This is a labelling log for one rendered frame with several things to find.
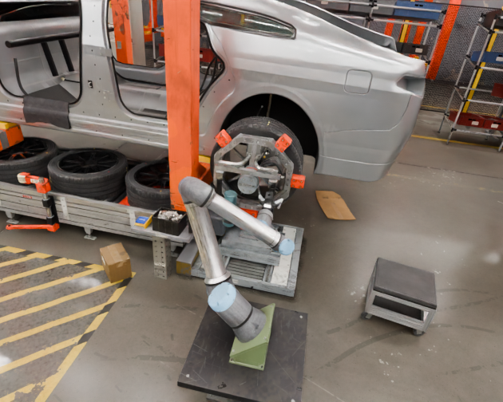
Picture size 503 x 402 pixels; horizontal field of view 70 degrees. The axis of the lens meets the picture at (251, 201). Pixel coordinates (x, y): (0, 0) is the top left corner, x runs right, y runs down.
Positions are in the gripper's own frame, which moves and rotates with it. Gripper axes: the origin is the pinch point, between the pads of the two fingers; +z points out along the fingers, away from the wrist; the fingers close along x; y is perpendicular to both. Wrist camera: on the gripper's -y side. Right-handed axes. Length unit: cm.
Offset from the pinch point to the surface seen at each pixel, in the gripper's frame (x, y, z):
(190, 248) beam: -61, 70, 17
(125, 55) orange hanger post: -252, -18, 283
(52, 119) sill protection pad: -200, -2, 61
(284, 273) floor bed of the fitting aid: 16, 75, 16
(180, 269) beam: -62, 78, -1
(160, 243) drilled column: -74, 49, -9
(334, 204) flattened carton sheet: 55, 82, 149
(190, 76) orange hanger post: -57, -65, 10
